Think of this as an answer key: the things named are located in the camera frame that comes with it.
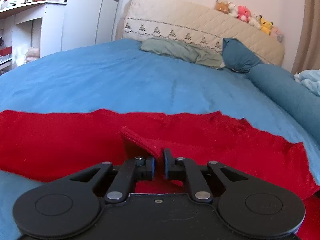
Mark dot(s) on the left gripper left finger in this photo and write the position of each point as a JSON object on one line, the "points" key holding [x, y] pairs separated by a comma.
{"points": [[68, 206]]}

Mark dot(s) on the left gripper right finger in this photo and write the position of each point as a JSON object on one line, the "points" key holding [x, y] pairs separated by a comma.
{"points": [[249, 205]]}

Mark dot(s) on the red cloth garment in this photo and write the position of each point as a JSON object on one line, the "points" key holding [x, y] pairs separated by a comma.
{"points": [[38, 148]]}

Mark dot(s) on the blue duvet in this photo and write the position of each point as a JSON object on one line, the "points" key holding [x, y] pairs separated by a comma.
{"points": [[279, 85]]}

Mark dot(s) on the light blue blanket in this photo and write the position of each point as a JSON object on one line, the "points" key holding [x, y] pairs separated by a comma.
{"points": [[310, 79]]}

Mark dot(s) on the blue bed sheet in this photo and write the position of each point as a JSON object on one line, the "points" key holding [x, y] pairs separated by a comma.
{"points": [[119, 77]]}

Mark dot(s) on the dark teal pillow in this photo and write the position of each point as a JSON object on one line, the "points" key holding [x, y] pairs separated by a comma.
{"points": [[237, 57]]}

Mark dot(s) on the beige curtain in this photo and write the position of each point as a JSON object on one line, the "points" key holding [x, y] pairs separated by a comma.
{"points": [[307, 56]]}

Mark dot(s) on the green pillow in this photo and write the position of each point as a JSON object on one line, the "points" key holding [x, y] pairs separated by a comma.
{"points": [[185, 51]]}

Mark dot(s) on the light pink plush toy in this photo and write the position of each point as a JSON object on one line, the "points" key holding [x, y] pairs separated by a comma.
{"points": [[277, 33]]}

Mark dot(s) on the white shelf unit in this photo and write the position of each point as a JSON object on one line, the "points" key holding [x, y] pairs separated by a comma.
{"points": [[37, 24]]}

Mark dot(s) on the yellow plush toy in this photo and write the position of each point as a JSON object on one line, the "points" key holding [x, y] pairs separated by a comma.
{"points": [[266, 26]]}

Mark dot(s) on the white grey wardrobe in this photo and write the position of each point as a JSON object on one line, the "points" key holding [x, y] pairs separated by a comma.
{"points": [[88, 22]]}

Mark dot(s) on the beige quilted headboard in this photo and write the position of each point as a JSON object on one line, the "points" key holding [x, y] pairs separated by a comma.
{"points": [[196, 24]]}

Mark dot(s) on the white plush toy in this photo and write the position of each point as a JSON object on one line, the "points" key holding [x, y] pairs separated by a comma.
{"points": [[233, 10]]}

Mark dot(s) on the brown plush toy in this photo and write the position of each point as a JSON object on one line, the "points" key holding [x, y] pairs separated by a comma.
{"points": [[222, 6]]}

